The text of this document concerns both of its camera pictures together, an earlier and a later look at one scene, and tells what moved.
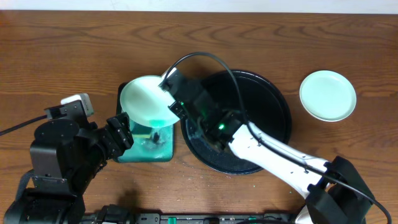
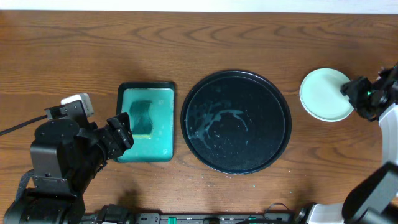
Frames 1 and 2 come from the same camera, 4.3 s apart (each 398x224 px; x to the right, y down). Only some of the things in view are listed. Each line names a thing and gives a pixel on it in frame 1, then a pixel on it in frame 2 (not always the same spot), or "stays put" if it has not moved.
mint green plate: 328,95 stays put
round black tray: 263,104 stays put
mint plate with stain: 146,103 → 321,96
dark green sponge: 147,138 → 139,112
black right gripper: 173,98 → 357,94
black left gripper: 119,133 stays put
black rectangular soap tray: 150,144 stays put
